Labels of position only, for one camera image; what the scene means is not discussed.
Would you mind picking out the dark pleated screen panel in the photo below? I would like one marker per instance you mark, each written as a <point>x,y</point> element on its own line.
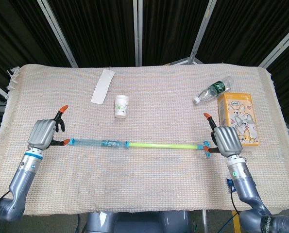
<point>98,31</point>
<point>251,31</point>
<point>168,29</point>
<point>15,36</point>

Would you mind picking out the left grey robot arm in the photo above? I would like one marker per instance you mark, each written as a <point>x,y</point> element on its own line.
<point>20,179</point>

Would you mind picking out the clear plastic water bottle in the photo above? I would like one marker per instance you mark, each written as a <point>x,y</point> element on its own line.
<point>213,91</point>

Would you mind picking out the grey metal table leg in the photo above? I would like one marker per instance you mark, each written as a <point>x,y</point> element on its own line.
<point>204,221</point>

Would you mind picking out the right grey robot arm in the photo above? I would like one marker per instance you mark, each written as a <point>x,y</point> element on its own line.
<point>243,184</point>

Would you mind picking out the grey robot torso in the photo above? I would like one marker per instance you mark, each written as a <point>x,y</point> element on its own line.
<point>134,222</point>

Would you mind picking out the beige woven tablecloth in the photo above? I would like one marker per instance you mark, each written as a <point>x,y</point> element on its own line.
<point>144,179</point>

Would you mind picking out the white paper strip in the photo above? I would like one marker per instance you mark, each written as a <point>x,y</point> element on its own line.
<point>103,87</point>

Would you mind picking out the white screen frame post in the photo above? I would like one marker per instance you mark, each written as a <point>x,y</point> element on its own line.
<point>58,34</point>
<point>280,43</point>
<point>202,34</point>
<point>137,31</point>

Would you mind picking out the green liquid-filled clear plastic tube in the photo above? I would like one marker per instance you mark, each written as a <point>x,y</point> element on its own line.
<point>93,142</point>

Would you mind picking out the white paper cup green print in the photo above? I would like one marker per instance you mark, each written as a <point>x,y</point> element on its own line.
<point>122,106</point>

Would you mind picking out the left grey five-finger robot hand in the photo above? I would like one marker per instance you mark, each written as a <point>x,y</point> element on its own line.
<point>41,133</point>

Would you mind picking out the right grey five-finger robot hand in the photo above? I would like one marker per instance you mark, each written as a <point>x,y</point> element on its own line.
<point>228,142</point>

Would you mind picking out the yellow corgi tissue box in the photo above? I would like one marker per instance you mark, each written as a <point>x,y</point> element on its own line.
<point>241,116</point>

